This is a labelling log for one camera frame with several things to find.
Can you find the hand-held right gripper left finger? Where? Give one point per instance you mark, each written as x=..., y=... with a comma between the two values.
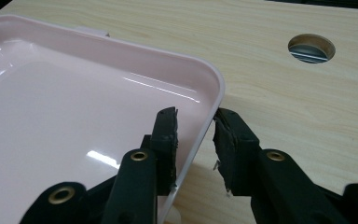
x=166, y=146

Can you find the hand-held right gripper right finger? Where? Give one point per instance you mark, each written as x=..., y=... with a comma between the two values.
x=237, y=155

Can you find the pink plastic box with lid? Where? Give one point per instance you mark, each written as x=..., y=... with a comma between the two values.
x=59, y=109

